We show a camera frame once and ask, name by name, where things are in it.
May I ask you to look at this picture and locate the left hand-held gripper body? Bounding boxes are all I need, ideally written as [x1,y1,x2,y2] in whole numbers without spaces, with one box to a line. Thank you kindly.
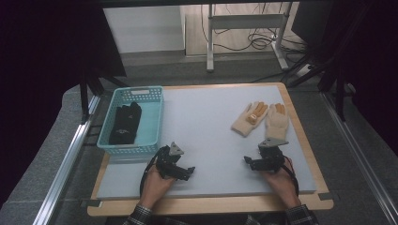
[155,142,185,180]

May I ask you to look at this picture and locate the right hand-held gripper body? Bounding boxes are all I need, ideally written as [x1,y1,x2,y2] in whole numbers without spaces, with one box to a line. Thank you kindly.
[258,137,289,173]

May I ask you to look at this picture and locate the teal plastic basket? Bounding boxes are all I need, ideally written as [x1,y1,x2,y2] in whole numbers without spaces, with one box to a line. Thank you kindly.
[97,85,165,157]

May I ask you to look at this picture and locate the cream orange glove with tag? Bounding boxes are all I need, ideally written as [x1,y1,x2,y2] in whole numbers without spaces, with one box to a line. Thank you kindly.
[230,100,269,138]

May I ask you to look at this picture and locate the black glove with logo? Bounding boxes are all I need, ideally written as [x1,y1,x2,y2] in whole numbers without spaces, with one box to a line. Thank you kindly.
[108,101,143,145]

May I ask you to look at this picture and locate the person's right hand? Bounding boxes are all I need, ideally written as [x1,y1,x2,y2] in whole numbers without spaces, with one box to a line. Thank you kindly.
[262,157,301,210]

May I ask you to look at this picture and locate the person's left hand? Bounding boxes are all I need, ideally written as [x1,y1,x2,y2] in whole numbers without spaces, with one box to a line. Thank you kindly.
[138,167,177,210]

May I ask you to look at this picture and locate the grey foam mat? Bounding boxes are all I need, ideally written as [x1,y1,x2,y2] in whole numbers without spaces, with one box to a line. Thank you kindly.
[96,84,317,201]

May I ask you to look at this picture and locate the grey tape piece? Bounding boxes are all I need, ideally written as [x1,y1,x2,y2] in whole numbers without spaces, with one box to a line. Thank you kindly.
[318,191,335,202]

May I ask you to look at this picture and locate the black stand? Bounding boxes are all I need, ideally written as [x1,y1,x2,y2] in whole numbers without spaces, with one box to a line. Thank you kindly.
[281,46,349,123]
[78,69,130,125]

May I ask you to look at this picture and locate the white panel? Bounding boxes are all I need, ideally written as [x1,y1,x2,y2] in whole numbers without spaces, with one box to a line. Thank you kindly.
[102,6,186,54]

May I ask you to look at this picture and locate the right hand-held gripper black cable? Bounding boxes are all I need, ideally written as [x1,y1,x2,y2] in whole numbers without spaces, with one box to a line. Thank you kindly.
[281,156,300,197]

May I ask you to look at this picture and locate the hand-held gripper black cable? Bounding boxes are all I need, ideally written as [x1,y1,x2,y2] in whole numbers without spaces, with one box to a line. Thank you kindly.
[281,156,300,197]
[139,153,158,198]

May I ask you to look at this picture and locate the left hand-held gripper black cable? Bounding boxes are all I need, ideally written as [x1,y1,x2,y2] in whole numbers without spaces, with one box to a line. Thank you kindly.
[139,153,158,198]

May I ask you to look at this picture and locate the aluminium rail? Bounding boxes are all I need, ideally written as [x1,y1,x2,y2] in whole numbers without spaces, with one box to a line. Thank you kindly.
[320,92,398,225]
[32,95,101,225]

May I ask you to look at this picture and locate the black cables on floor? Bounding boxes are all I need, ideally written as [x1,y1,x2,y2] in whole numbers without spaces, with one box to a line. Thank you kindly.
[200,3,309,54]

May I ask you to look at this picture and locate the white metal desk frame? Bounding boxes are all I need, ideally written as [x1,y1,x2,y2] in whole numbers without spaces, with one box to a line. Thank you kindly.
[206,3,290,73]

